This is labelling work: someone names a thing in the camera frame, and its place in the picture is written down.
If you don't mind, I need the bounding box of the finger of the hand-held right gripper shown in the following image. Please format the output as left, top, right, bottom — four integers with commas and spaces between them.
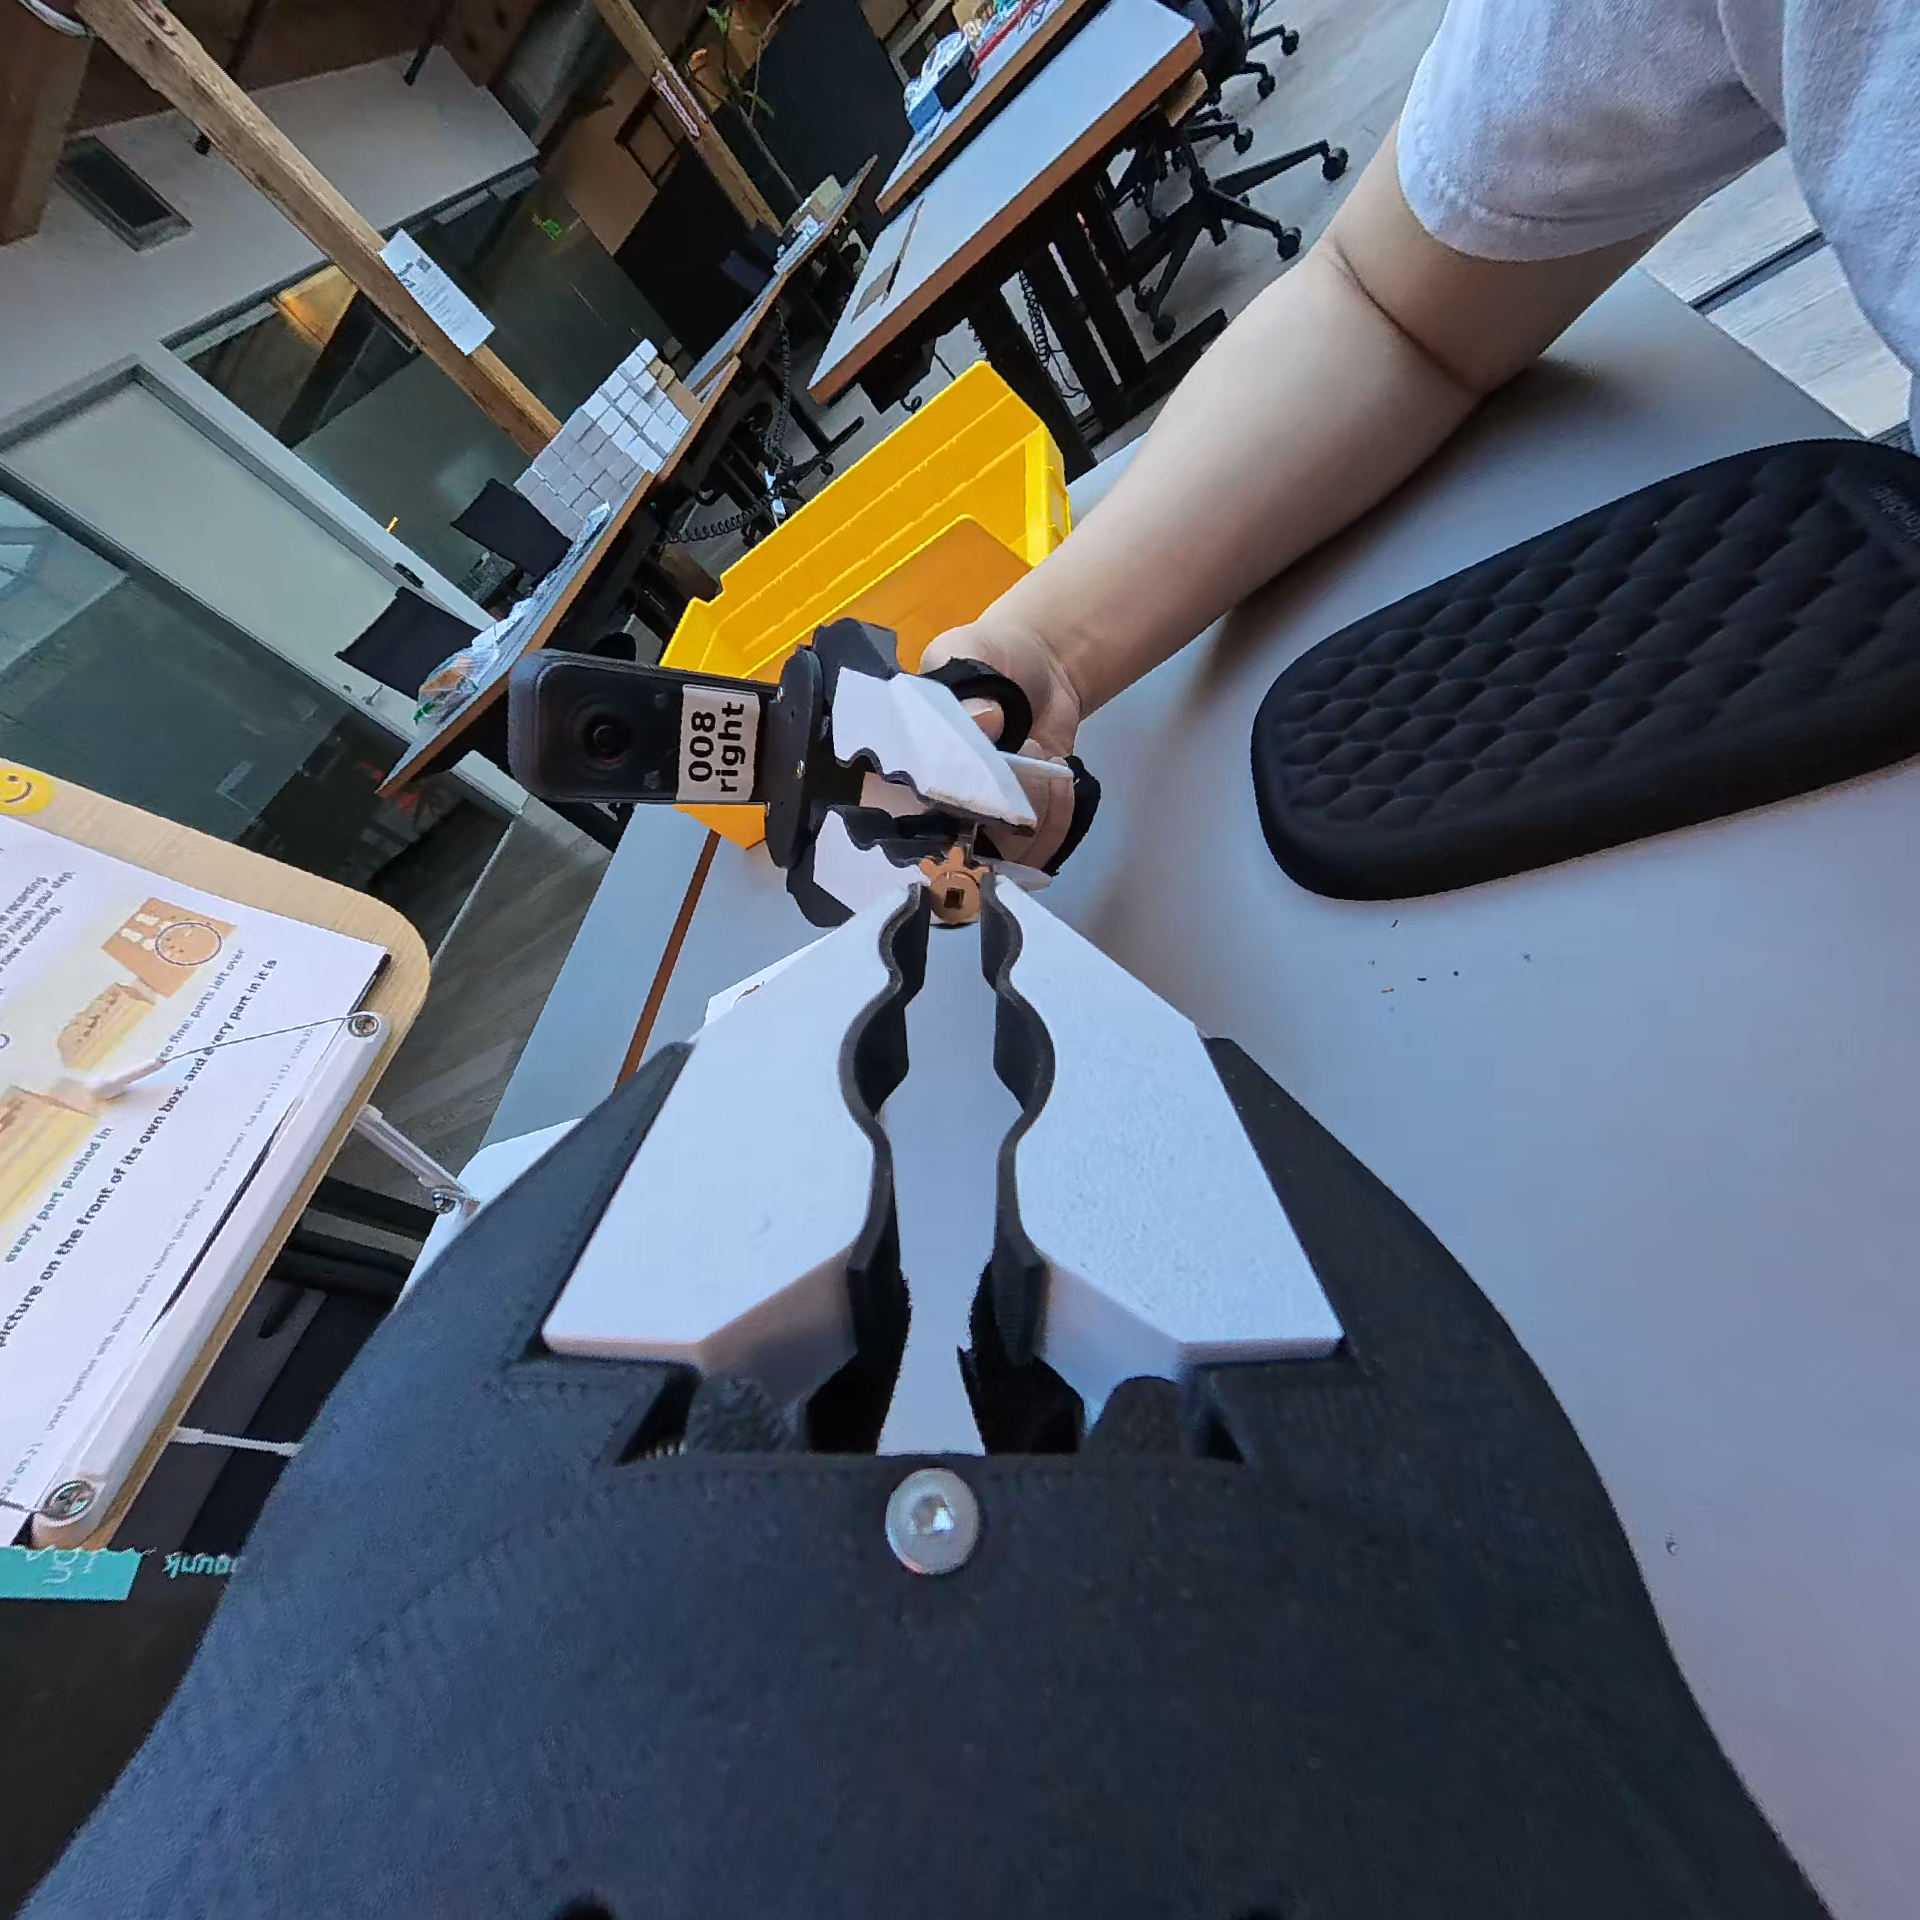
812, 821, 941, 918
826, 665, 1037, 831

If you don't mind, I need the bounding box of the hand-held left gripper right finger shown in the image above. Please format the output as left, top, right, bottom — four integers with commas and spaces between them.
973, 887, 1345, 1457

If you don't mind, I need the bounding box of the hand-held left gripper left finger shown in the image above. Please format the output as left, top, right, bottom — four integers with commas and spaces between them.
538, 887, 927, 1457

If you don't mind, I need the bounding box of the person's right forearm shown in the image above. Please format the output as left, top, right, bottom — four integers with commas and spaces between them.
1035, 130, 1693, 721

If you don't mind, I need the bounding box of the background desk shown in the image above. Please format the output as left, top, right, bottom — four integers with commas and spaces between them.
806, 0, 1201, 406
376, 345, 754, 798

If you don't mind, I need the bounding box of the person's right hand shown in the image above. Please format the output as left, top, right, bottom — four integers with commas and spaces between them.
920, 619, 1085, 782

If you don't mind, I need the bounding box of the clear plastic bag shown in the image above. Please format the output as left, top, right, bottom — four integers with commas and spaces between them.
415, 639, 521, 721

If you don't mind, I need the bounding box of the yellow plastic bin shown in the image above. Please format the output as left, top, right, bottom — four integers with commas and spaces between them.
658, 362, 1076, 844

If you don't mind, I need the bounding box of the black mesh chair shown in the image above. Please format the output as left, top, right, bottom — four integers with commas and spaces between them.
336, 588, 482, 699
451, 473, 573, 582

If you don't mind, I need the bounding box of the stack of white boxes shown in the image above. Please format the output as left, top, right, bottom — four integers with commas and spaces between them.
515, 345, 695, 529

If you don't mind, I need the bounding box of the wooden document stand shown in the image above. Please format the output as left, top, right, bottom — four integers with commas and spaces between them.
0, 759, 482, 1549

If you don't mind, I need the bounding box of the paper notice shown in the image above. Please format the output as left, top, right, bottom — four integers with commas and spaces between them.
376, 228, 495, 353

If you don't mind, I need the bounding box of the printed instruction sheet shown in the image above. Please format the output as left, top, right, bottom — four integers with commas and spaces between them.
0, 821, 397, 1520

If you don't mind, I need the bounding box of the black office chair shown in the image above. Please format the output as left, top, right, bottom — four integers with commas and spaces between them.
1117, 84, 1349, 345

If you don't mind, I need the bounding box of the black honeycomb cushion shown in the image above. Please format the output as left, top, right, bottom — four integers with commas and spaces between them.
1250, 436, 1920, 901

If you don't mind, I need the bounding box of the black model kit box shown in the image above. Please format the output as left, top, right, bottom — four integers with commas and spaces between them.
0, 1542, 299, 1920

